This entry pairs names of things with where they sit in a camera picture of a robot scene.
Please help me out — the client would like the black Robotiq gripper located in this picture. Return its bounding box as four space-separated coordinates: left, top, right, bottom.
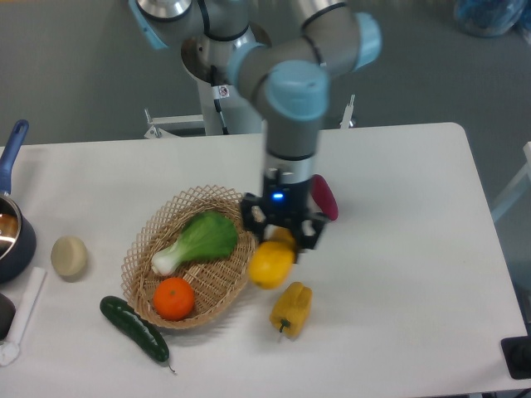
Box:
240 167 328 263

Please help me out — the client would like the yellow mango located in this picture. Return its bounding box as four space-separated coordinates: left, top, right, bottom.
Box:
248 227 296 289

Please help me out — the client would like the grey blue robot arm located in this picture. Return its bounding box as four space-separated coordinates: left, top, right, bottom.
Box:
128 1 382 251

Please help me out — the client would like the woven wicker basket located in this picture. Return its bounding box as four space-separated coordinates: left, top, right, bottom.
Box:
122 186 257 330

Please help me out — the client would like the purple sweet potato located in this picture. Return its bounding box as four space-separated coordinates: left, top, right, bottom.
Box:
310 174 339 221

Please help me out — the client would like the green bok choy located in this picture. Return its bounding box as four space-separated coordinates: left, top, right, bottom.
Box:
151 211 238 276

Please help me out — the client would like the yellow bell pepper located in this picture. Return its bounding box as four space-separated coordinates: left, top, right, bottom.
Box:
269 282 313 338

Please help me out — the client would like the orange tangerine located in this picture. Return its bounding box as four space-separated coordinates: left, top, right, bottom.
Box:
153 277 195 321

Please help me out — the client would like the dark green cucumber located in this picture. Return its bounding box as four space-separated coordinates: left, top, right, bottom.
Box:
100 296 176 374

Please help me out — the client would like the beige round potato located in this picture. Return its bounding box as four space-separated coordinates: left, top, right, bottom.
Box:
51 235 88 277

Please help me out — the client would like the black device at edge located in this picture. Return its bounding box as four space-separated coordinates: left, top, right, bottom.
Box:
500 336 530 380

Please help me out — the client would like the blue plastic bag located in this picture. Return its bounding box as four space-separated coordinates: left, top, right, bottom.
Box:
453 0 529 38

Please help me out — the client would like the dark round object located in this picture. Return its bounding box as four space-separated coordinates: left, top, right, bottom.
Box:
0 294 16 340

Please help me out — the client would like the white plastic utensil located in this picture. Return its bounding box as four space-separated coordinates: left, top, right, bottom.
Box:
1 267 46 367

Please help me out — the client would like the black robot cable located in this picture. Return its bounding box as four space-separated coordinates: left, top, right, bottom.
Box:
209 65 230 136

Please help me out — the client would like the white frame at right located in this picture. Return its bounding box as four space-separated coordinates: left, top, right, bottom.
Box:
491 142 530 223

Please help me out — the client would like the blue handled saucepan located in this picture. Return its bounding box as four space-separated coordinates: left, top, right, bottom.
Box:
1 119 37 284

